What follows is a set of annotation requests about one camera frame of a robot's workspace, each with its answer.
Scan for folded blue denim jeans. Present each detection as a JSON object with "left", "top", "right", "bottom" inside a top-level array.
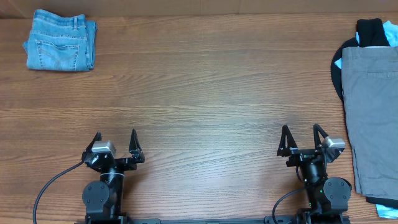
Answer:
[{"left": 23, "top": 9, "right": 97, "bottom": 72}]

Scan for black garment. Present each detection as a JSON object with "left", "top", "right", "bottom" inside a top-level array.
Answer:
[{"left": 330, "top": 18, "right": 398, "bottom": 210}]

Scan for light blue shirt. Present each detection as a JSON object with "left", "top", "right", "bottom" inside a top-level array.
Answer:
[{"left": 330, "top": 18, "right": 397, "bottom": 219}]

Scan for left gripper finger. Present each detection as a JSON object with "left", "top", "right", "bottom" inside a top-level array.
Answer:
[
  {"left": 129, "top": 129, "right": 142, "bottom": 154},
  {"left": 85, "top": 132, "right": 102, "bottom": 152}
]

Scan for left black cable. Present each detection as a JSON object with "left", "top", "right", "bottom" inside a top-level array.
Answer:
[{"left": 32, "top": 161, "right": 85, "bottom": 224}]

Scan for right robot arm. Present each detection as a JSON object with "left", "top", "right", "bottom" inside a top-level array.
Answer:
[{"left": 272, "top": 124, "right": 353, "bottom": 224}]

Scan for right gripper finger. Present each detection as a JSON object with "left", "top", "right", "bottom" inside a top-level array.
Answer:
[
  {"left": 279, "top": 125, "right": 298, "bottom": 150},
  {"left": 313, "top": 123, "right": 329, "bottom": 148}
]

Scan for grey shorts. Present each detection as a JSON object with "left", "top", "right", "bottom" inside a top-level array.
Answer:
[{"left": 341, "top": 46, "right": 398, "bottom": 201}]

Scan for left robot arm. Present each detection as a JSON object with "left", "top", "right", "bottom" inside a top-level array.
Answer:
[{"left": 82, "top": 129, "right": 145, "bottom": 224}]

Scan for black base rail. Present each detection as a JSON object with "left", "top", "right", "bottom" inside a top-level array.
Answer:
[{"left": 74, "top": 215, "right": 351, "bottom": 224}]

